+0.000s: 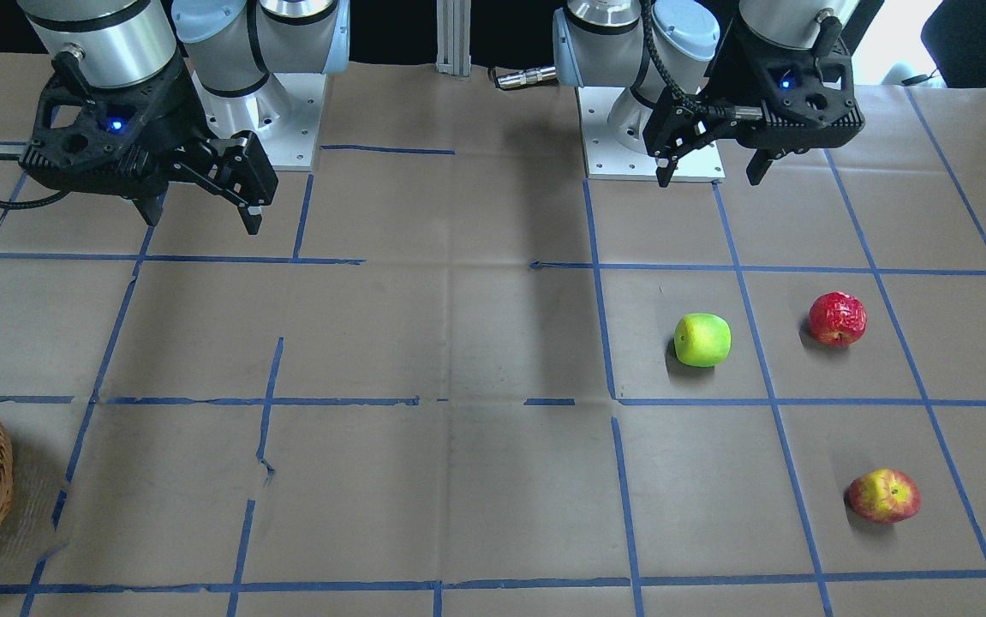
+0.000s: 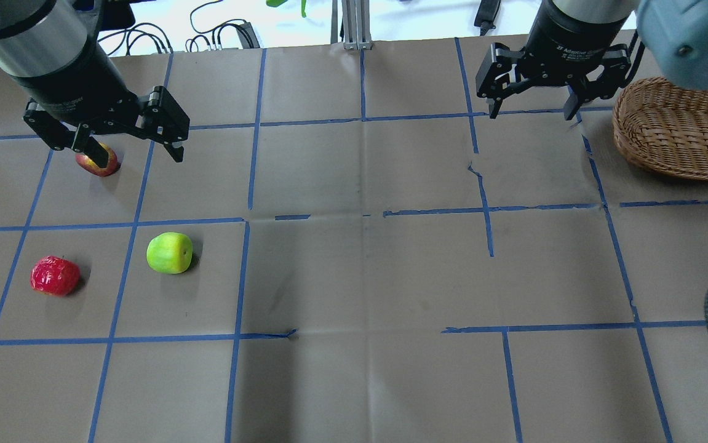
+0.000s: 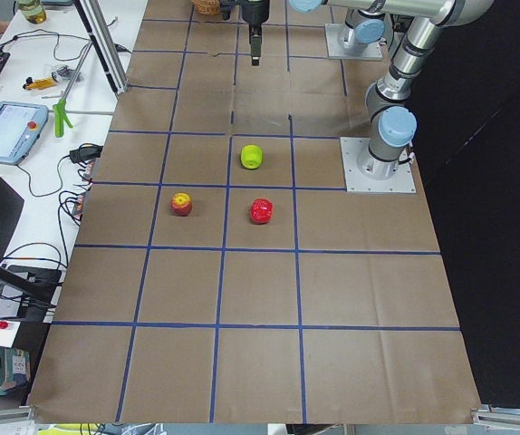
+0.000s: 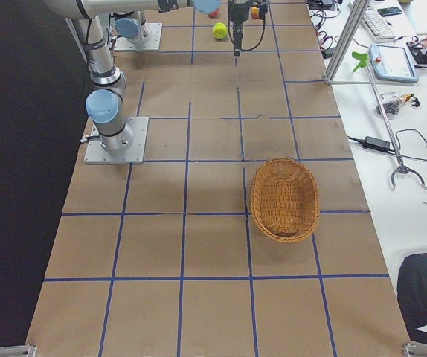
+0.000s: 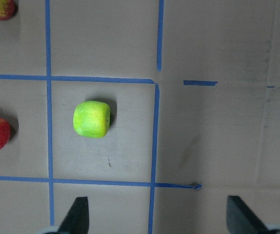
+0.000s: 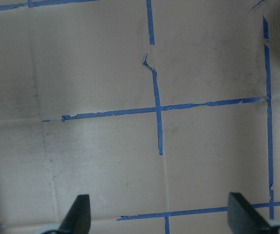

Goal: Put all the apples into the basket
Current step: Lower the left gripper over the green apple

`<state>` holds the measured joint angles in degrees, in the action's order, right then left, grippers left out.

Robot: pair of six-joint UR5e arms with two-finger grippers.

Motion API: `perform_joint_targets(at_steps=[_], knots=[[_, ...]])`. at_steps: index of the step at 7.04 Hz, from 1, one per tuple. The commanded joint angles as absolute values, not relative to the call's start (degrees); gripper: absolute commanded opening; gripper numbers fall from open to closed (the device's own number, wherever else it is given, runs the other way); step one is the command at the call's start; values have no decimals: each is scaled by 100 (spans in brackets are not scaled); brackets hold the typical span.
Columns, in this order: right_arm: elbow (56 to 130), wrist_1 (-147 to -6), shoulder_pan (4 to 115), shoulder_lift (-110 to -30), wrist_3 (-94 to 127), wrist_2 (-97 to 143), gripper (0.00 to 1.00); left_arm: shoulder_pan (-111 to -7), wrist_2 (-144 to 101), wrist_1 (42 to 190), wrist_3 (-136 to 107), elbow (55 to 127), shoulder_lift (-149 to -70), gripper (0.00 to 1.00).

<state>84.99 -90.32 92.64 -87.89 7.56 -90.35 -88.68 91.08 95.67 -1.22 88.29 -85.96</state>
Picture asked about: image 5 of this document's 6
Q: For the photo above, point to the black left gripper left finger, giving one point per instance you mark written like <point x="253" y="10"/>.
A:
<point x="77" y="218"/>

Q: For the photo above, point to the green apple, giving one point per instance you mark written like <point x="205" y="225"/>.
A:
<point x="91" y="119"/>

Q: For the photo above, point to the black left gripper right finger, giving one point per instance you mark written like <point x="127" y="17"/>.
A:
<point x="240" y="219"/>

